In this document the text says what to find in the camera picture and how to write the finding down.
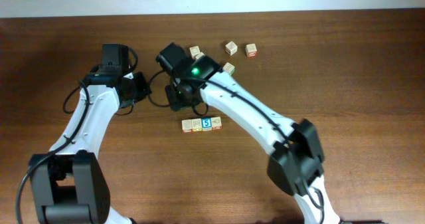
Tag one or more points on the blue 5 wooden block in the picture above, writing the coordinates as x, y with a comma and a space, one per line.
206, 124

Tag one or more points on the plain top wooden block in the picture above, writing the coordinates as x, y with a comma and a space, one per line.
194, 51

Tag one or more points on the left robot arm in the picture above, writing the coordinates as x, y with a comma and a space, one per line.
67, 182

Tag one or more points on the red striped wooden block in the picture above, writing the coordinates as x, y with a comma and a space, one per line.
231, 48

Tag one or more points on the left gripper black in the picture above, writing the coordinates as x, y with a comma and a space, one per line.
143, 89

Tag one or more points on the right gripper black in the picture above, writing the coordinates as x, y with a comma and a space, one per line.
172, 94

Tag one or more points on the green B wooden block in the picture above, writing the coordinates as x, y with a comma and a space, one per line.
187, 125

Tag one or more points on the red lightbulb wooden block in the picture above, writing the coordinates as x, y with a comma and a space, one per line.
216, 123

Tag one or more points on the red X wooden block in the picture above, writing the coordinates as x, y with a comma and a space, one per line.
196, 124

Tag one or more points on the red U wooden block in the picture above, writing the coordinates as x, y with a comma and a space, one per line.
251, 50

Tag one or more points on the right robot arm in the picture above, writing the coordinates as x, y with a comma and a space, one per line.
295, 154

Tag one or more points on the green-sided wooden block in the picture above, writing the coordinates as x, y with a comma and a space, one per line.
229, 68

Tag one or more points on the tilted wooden block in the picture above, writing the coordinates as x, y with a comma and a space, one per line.
198, 56

